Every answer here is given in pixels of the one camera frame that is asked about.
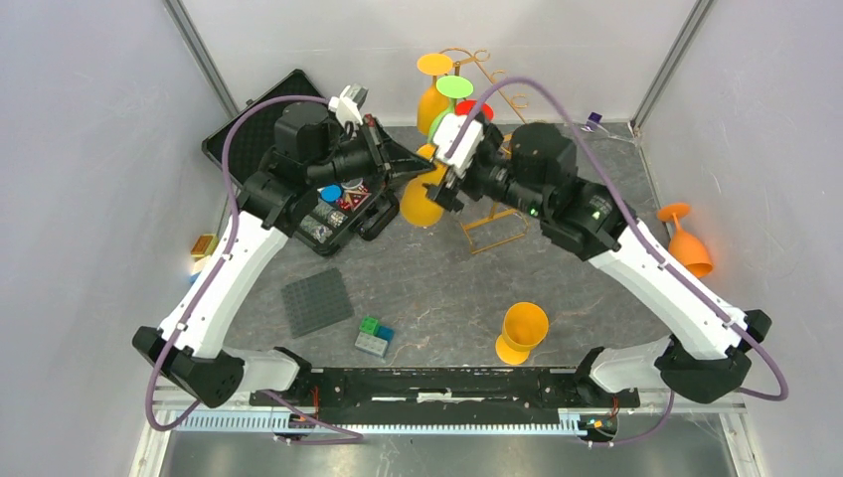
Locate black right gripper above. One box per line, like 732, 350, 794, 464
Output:
425, 125, 552, 220

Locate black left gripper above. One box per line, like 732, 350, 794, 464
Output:
307, 115, 435, 193

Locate yellow plastic wine glass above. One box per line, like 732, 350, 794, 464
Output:
495, 302, 550, 366
400, 144, 446, 228
417, 53, 453, 137

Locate red plastic wine glass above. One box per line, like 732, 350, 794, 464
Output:
454, 99, 495, 124

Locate green plastic wine glass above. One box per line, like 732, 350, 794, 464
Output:
426, 75, 474, 142

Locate gold wire wine glass rack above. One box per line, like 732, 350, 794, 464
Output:
434, 47, 535, 256

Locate orange plastic wine glass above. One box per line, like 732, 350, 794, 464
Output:
656, 203, 714, 278

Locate clear wine glass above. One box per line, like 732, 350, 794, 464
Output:
579, 120, 639, 145

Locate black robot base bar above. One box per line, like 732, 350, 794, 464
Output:
280, 367, 640, 425

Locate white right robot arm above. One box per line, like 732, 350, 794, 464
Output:
427, 113, 771, 405

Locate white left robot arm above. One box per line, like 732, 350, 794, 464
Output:
132, 95, 433, 408

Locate green grey blue bricks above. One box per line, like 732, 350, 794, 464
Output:
354, 316, 395, 358

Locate grey building baseplate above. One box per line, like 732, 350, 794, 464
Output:
281, 268, 354, 338

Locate purple cube block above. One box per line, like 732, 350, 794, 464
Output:
586, 111, 602, 129

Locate yellow orange toy brick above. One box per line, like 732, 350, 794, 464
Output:
190, 234, 219, 259

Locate white blue toy brick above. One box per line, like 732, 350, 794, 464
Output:
189, 255, 211, 284

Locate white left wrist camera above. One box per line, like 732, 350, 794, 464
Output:
328, 83, 368, 126

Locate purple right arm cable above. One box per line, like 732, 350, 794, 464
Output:
444, 77, 790, 449

